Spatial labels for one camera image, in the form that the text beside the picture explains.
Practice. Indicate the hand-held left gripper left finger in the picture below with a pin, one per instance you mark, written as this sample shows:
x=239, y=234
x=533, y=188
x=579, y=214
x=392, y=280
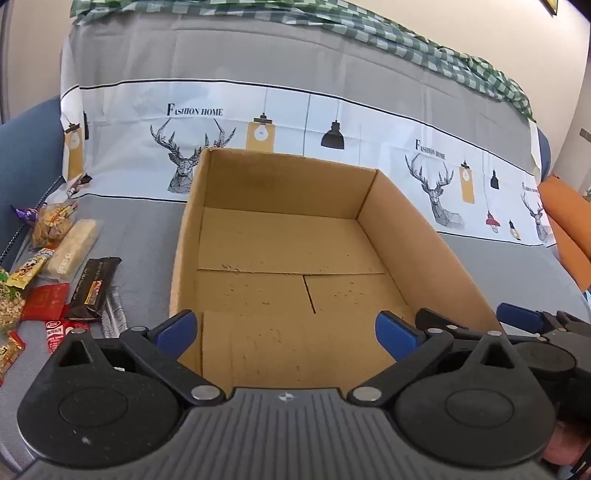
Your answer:
x=178, y=332

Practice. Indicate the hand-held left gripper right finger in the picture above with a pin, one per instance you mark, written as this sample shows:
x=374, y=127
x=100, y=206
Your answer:
x=397, y=334

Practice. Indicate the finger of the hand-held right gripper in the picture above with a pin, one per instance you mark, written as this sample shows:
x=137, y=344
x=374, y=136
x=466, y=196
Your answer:
x=519, y=317
x=438, y=321

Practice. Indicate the clear silver wrapper packet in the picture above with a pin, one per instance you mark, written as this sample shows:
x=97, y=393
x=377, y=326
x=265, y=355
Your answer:
x=113, y=314

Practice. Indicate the black snack bar packet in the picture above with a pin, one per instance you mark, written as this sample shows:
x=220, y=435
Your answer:
x=94, y=286

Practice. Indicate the red packet with white label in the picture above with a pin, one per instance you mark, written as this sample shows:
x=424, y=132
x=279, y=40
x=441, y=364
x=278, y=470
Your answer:
x=57, y=332

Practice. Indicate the cardboard box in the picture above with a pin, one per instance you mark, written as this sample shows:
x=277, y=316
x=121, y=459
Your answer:
x=277, y=249

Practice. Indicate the yellow snack packet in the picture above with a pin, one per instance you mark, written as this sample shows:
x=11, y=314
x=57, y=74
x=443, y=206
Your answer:
x=27, y=270

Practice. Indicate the clear bag of fried snacks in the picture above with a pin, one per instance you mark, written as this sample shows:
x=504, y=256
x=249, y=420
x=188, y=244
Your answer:
x=51, y=226

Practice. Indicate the purple snack packet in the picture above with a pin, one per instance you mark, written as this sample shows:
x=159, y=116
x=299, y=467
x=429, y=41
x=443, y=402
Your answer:
x=25, y=213

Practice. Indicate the person's right hand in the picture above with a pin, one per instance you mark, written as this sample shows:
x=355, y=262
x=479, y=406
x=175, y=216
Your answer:
x=570, y=443

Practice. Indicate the orange cushion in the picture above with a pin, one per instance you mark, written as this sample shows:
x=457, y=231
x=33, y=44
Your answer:
x=568, y=217

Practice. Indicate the pale cracker bar packet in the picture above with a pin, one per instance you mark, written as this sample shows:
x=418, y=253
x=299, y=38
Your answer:
x=74, y=249

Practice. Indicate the red square packet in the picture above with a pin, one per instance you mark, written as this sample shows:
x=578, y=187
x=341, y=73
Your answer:
x=44, y=300

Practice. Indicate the orange red snack packet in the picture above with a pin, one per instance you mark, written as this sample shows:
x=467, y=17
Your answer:
x=9, y=355

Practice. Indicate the green pea snack packet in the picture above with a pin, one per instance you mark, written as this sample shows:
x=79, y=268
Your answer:
x=9, y=304

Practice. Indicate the dark zipper strip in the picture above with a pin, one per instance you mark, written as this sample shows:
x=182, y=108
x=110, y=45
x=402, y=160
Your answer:
x=32, y=210

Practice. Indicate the grey deer print sofa cover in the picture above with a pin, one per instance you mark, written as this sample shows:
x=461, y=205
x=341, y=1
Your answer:
x=323, y=69

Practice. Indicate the green checkered cloth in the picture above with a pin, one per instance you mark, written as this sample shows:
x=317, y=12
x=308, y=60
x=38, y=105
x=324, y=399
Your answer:
x=415, y=46

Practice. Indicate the framed wall picture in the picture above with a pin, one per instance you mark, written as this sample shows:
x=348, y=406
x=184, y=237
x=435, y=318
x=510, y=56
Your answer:
x=551, y=5

